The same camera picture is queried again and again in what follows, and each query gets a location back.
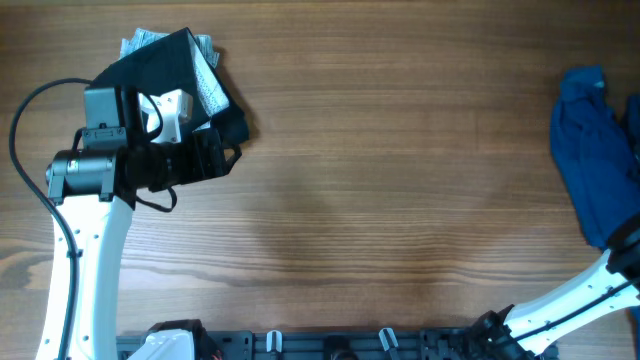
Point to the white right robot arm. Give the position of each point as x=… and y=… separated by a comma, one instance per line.
x=526, y=330

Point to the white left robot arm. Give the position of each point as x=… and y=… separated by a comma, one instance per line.
x=130, y=142

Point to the folded dark green garment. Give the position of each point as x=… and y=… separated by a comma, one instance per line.
x=166, y=65

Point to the folded light patterned garment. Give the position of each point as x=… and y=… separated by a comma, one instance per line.
x=204, y=60

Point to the crumpled blue garment pile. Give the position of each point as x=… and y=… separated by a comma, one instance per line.
x=596, y=152

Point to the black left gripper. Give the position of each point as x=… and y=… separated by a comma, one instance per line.
x=197, y=167

